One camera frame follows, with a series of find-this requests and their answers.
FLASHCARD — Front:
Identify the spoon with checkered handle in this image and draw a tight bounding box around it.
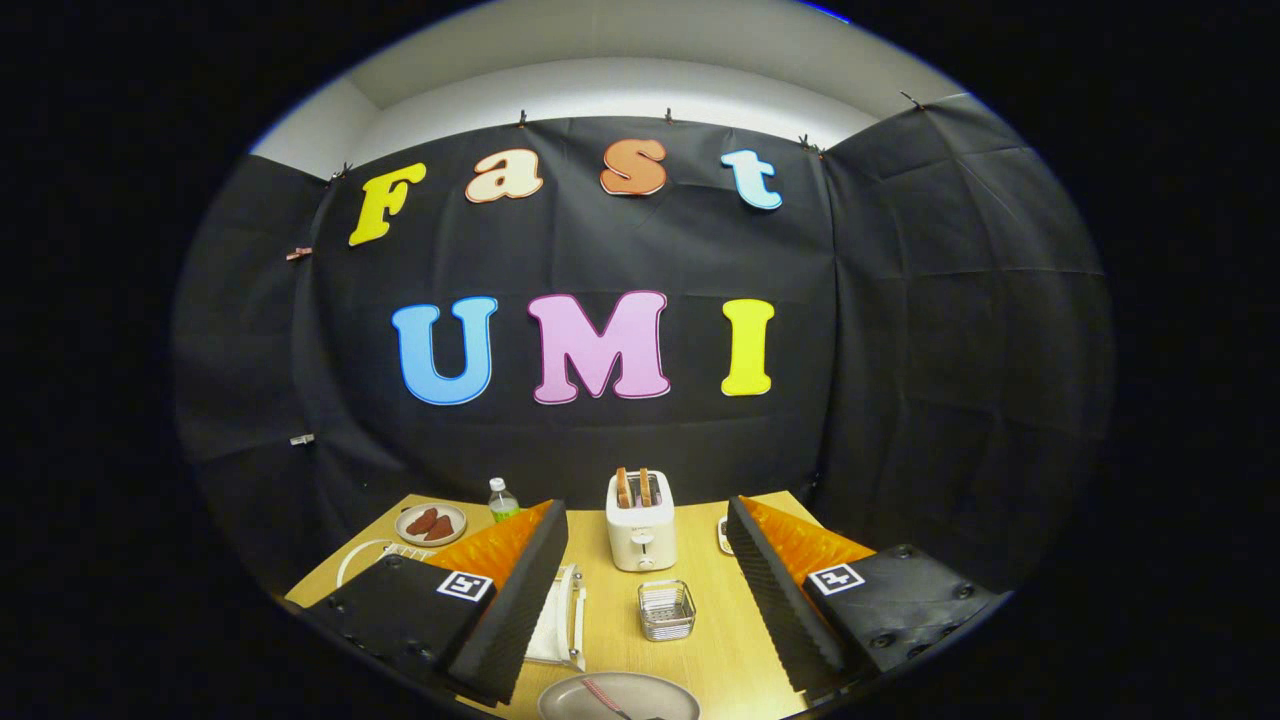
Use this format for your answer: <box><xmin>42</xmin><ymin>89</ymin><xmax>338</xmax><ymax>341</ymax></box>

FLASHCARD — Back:
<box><xmin>581</xmin><ymin>677</ymin><xmax>666</xmax><ymax>720</ymax></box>

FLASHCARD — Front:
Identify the grey plate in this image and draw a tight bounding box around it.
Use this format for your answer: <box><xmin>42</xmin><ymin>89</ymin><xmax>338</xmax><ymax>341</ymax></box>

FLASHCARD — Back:
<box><xmin>538</xmin><ymin>672</ymin><xmax>701</xmax><ymax>720</ymax></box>

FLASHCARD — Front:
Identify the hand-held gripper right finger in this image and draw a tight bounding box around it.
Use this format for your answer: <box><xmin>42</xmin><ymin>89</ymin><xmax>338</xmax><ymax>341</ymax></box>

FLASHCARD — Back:
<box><xmin>725</xmin><ymin>494</ymin><xmax>1004</xmax><ymax>701</ymax></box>

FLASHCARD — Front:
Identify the white wire dish rack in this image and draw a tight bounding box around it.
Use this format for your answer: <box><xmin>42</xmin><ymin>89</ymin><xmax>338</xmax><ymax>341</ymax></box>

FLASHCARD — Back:
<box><xmin>336</xmin><ymin>540</ymin><xmax>588</xmax><ymax>671</ymax></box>

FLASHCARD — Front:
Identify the metal wire basket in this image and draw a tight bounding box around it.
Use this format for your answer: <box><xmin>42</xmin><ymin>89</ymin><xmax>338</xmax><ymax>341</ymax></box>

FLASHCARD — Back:
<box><xmin>638</xmin><ymin>579</ymin><xmax>697</xmax><ymax>642</ymax></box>

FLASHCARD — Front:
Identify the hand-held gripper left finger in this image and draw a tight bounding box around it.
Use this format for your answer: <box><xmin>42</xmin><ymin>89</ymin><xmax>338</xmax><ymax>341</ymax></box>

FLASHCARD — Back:
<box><xmin>300</xmin><ymin>498</ymin><xmax>570</xmax><ymax>706</ymax></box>

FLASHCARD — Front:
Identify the white toaster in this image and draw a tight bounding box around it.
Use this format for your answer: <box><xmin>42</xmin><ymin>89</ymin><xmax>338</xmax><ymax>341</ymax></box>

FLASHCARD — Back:
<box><xmin>605</xmin><ymin>470</ymin><xmax>678</xmax><ymax>573</ymax></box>

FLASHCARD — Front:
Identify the small beige saucer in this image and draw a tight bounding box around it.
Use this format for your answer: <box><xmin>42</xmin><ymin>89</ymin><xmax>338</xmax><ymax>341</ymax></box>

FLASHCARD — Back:
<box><xmin>395</xmin><ymin>503</ymin><xmax>468</xmax><ymax>547</ymax></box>

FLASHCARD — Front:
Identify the black backdrop cloth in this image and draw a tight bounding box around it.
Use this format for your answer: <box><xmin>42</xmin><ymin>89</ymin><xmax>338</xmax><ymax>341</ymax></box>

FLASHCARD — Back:
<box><xmin>170</xmin><ymin>93</ymin><xmax>1116</xmax><ymax>601</ymax></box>

